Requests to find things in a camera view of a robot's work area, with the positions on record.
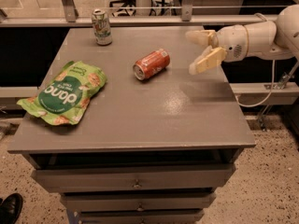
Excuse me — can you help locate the middle grey drawer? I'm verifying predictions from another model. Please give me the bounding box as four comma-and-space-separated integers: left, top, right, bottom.
61, 191, 216, 212

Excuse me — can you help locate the white green soda can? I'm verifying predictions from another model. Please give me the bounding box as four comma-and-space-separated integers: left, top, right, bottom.
92, 8, 112, 46

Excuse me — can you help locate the red Coca-Cola can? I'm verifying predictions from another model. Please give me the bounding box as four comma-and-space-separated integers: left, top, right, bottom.
133, 49, 170, 80

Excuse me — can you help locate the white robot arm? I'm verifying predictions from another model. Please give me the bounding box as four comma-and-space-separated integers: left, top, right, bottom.
185, 5, 299, 75

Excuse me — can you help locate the white cable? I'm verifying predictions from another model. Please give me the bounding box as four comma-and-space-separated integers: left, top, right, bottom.
235, 12, 277, 108

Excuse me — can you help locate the green chip bag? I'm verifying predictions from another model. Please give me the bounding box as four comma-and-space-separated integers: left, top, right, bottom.
17, 61, 107, 126

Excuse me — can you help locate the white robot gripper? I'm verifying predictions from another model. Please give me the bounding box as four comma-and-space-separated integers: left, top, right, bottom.
185, 25, 249, 75

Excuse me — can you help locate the grey drawer cabinet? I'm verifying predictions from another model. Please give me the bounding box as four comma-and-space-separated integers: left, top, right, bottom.
7, 26, 257, 224

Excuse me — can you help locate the black leather shoe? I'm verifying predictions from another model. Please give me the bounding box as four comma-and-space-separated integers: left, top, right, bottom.
0, 193, 23, 224

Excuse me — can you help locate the top grey drawer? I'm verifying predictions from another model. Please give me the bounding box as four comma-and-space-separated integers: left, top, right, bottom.
32, 163, 235, 193

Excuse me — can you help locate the black office chair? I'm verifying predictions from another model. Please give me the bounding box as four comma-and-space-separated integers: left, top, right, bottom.
108, 0, 157, 17

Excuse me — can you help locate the grey drawer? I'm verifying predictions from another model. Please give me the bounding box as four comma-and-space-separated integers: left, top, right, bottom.
32, 163, 235, 193
79, 209, 204, 224
61, 191, 216, 212

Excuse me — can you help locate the bottom grey drawer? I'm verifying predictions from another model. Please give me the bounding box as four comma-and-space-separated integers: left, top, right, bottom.
79, 209, 204, 224

